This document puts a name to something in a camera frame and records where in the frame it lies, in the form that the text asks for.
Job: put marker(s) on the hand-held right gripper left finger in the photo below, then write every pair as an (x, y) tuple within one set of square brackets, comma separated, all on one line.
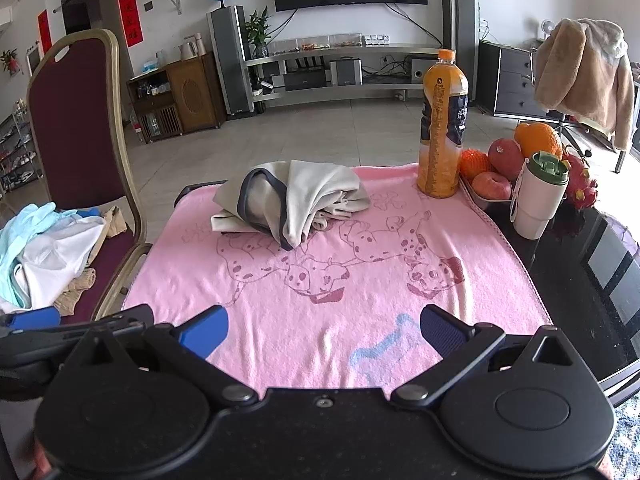
[(205, 330)]

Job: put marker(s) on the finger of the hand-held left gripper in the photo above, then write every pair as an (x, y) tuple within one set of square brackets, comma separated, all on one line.
[(120, 320), (35, 318)]

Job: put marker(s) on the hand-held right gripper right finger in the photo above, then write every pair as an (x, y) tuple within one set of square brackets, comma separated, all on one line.
[(442, 330)]

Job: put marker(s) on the beige t-shirt with dark trim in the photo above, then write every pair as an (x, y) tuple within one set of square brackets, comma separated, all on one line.
[(320, 185)]

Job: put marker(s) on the white garment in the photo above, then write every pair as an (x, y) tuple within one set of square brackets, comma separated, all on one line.
[(55, 260)]

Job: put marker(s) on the pink printed blanket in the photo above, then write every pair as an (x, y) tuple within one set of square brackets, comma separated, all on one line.
[(300, 350)]

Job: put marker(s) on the metal fruit tray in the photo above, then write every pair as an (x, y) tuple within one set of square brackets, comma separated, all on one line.
[(482, 204)]

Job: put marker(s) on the red apple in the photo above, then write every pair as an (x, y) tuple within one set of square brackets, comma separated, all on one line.
[(492, 186), (505, 157)]

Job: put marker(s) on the shoe rack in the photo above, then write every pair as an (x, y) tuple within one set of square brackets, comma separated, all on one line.
[(20, 160)]

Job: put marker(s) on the white cup with green lid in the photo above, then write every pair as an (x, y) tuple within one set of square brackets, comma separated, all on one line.
[(537, 200)]

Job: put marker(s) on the orange juice bottle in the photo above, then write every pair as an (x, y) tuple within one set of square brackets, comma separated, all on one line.
[(440, 160)]

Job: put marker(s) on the small tangerine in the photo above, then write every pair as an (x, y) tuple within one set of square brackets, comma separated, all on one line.
[(475, 162)]

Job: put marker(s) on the blue white patterned rug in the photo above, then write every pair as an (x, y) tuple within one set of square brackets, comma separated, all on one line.
[(627, 440)]

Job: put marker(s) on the wooden cabinet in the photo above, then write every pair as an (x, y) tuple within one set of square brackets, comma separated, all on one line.
[(192, 95)]

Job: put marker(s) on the dark drawer cabinet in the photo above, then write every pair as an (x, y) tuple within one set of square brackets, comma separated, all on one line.
[(510, 80)]

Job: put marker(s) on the black media receiver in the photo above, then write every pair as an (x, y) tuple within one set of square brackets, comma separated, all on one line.
[(306, 82)]

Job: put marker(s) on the grey tower speaker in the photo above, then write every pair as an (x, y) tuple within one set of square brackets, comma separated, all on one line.
[(230, 60), (460, 45)]

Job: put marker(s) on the silver box speaker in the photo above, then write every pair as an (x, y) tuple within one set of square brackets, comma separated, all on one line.
[(345, 72)]

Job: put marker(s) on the white kettle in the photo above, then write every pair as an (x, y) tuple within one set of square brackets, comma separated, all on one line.
[(188, 51)]

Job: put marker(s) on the grey television stand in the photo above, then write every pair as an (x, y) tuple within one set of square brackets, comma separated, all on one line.
[(350, 51)]

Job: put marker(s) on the beige fleece jacket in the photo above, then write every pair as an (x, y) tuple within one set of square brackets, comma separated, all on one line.
[(580, 70)]

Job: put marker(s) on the green potted plant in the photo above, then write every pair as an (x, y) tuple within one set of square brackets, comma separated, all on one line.
[(257, 30)]

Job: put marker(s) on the small white fan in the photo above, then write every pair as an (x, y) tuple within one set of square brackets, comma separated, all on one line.
[(547, 29)]

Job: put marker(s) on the maroon chair with gold frame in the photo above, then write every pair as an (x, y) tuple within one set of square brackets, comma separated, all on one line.
[(75, 125)]

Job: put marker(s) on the short red wall banner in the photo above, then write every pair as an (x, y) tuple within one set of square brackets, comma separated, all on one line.
[(45, 32)]

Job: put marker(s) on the long red wall banner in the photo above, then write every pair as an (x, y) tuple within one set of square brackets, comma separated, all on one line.
[(127, 5)]

